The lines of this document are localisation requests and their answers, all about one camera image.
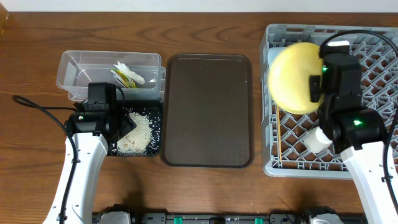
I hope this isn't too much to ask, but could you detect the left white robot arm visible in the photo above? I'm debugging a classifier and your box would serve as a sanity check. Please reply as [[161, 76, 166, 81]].
[[44, 103, 136, 223]]

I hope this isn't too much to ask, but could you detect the white cup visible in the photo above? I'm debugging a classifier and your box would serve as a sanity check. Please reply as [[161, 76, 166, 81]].
[[303, 126, 333, 154]]

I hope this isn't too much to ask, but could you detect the grey dishwasher rack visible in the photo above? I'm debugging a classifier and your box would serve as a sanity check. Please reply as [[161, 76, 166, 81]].
[[259, 24, 397, 179]]

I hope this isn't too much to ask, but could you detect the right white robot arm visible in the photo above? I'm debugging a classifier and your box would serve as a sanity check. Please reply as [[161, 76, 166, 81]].
[[318, 53, 397, 223]]

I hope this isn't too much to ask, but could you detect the pile of rice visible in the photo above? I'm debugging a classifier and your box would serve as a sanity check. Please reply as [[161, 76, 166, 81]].
[[117, 106, 162, 156]]

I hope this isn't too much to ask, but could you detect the wooden chopstick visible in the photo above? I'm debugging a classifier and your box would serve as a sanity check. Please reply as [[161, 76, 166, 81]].
[[275, 105, 282, 162]]

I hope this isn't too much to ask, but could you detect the dark brown serving tray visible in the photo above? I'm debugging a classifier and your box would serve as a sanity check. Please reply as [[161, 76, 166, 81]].
[[160, 54, 254, 169]]

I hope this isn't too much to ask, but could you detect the white tissue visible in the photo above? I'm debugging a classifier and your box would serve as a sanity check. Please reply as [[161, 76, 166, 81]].
[[114, 62, 145, 84]]

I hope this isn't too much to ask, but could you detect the green snack wrapper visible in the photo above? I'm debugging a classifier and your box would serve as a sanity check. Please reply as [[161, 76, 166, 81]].
[[110, 68, 137, 88]]

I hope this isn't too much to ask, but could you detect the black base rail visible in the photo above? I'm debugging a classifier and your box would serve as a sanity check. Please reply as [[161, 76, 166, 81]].
[[131, 213, 296, 224]]

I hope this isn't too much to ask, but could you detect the black plastic tray bin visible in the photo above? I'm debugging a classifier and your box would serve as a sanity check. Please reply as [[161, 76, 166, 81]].
[[108, 100, 163, 156]]

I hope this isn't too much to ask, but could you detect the light blue bowl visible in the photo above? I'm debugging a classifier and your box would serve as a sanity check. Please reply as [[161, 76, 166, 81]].
[[267, 47, 285, 67]]

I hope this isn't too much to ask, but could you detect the clear plastic bin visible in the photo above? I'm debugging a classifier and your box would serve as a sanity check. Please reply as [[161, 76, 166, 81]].
[[56, 50, 166, 101]]

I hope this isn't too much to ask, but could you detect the yellow plate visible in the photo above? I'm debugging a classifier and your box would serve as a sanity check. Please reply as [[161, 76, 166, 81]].
[[267, 42, 323, 114]]

